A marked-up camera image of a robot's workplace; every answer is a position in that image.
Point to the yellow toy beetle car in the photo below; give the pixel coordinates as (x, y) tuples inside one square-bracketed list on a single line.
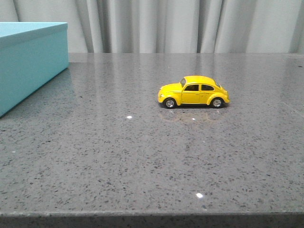
[(193, 90)]

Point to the grey white curtain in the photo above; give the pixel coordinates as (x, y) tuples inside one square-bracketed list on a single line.
[(169, 26)]

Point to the light blue box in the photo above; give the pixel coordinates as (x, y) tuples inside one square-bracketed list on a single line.
[(31, 54)]

